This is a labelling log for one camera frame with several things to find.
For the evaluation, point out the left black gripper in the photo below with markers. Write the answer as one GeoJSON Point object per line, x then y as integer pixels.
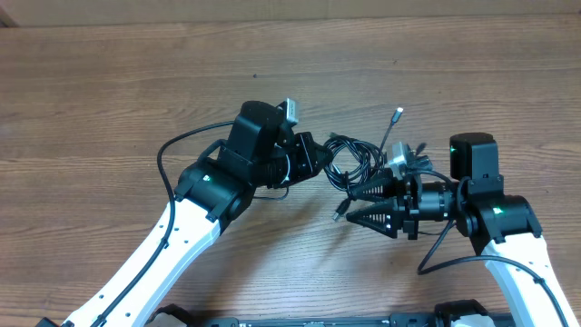
{"type": "Point", "coordinates": [301, 143]}

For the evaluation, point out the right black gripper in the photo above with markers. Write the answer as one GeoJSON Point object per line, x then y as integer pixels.
{"type": "Point", "coordinates": [403, 206]}

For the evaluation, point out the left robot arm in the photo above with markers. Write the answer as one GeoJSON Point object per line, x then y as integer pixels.
{"type": "Point", "coordinates": [261, 150]}

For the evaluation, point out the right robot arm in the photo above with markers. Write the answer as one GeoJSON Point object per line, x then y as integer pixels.
{"type": "Point", "coordinates": [503, 230]}

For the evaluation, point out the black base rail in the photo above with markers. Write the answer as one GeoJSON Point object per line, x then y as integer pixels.
{"type": "Point", "coordinates": [458, 313]}

